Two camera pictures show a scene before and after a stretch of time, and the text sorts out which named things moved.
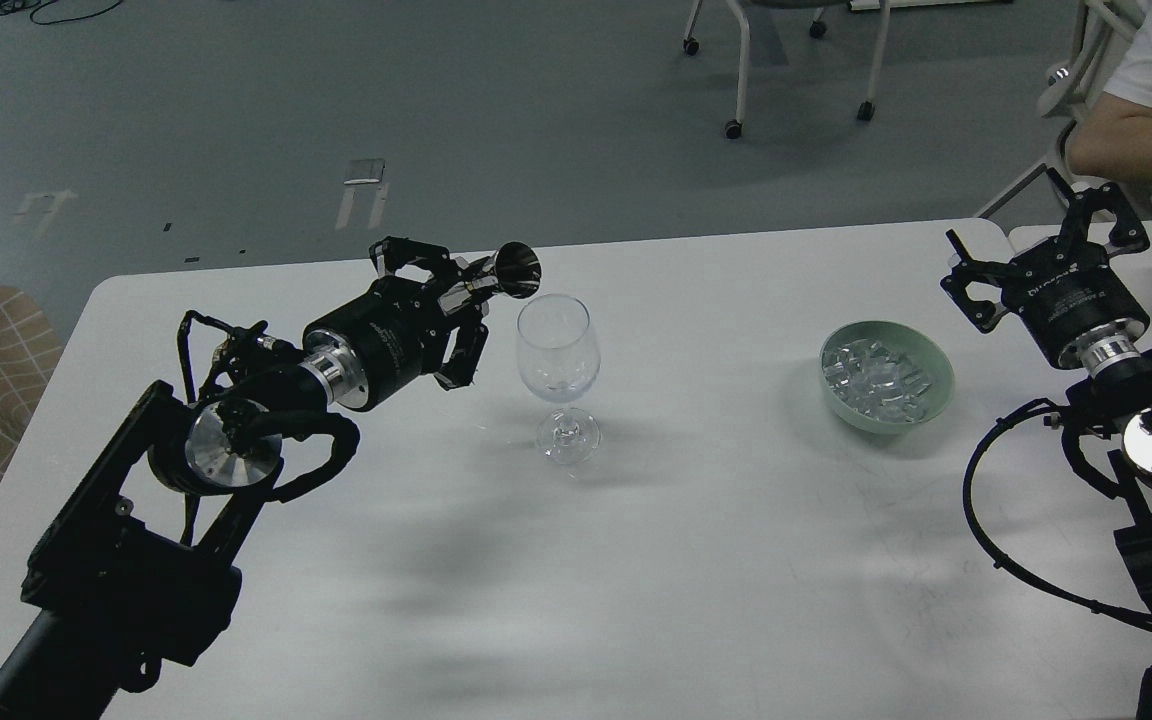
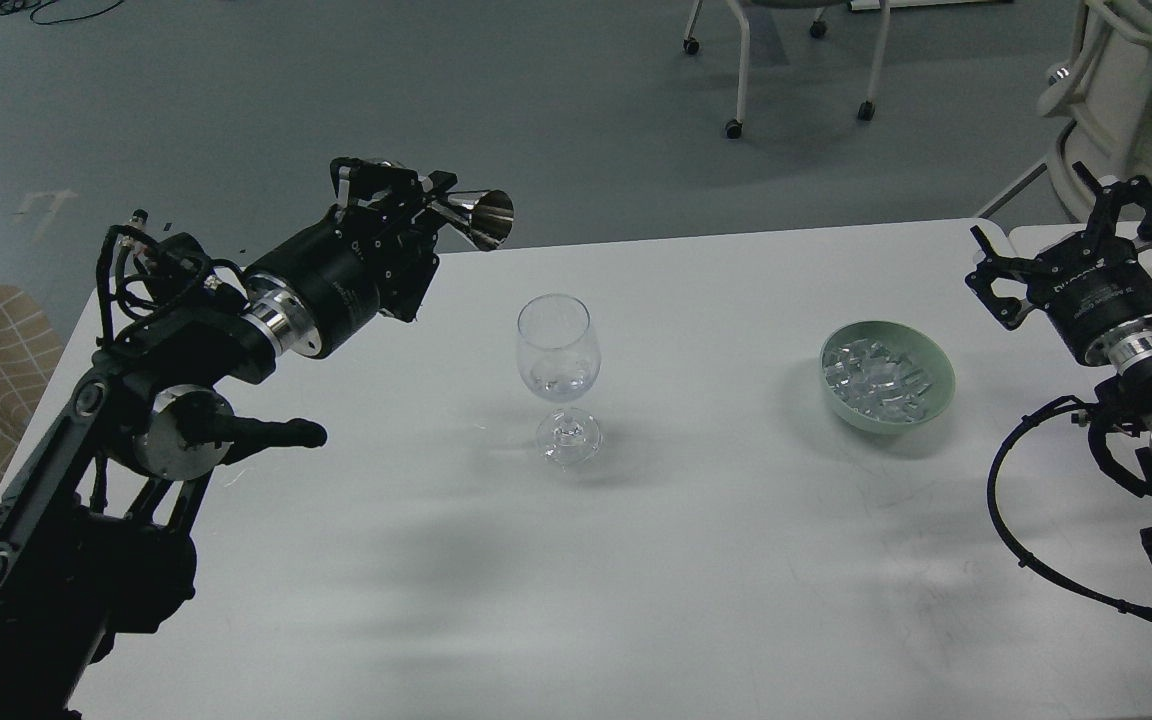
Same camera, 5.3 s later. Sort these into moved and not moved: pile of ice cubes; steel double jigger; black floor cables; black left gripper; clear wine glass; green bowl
Moved: steel double jigger; black left gripper
Not moved: clear wine glass; black floor cables; pile of ice cubes; green bowl
